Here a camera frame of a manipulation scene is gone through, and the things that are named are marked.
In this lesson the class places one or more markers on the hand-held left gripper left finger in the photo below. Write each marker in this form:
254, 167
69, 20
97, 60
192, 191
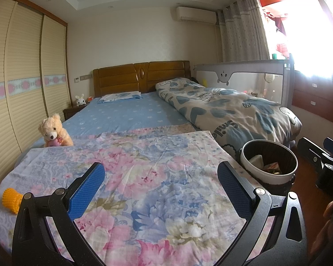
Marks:
86, 188

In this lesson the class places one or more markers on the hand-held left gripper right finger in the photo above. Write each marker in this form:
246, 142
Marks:
236, 191

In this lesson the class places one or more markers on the white waste bin black liner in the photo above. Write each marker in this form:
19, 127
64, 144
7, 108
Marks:
255, 173

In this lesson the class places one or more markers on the plain white tissue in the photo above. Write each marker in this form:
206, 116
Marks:
255, 161

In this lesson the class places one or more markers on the person's right hand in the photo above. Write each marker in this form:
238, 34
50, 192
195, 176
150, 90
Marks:
326, 238

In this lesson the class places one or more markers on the red-brown drawer cabinet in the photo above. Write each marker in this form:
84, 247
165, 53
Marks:
313, 97

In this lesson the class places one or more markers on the cream teddy bear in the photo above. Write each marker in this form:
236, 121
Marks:
52, 128

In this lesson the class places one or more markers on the floral bed sheet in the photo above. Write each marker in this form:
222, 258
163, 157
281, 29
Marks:
155, 185

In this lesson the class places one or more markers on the yellow spiky ball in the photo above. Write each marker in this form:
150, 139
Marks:
12, 201

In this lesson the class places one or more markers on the wooden nightstand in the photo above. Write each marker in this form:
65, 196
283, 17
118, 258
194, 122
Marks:
72, 112

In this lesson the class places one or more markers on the heart print quilt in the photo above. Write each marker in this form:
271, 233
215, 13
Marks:
224, 110

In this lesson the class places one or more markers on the blue bed sheet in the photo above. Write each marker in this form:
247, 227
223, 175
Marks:
127, 116

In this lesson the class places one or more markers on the white round object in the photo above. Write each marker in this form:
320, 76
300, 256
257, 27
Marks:
269, 77

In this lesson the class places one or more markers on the white rabbit toy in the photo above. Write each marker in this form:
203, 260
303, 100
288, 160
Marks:
80, 101

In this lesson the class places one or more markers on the blue white pillow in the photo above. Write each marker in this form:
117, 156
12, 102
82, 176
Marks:
119, 97

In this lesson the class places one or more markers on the red hanging cloth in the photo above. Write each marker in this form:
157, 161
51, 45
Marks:
281, 47

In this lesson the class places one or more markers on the wooden bed headboard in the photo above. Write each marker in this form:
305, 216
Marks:
119, 79

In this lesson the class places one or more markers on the grey dotted curtain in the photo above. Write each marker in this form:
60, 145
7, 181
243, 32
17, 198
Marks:
244, 33

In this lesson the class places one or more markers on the beige sliding door wardrobe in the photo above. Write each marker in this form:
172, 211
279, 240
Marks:
25, 61

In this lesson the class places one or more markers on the grey wall panel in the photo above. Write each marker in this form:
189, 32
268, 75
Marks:
86, 77

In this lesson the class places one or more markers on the grey bed guard rail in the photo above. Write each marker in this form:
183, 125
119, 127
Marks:
211, 70

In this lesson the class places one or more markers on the white wall air conditioner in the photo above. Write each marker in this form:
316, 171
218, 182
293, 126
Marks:
195, 15

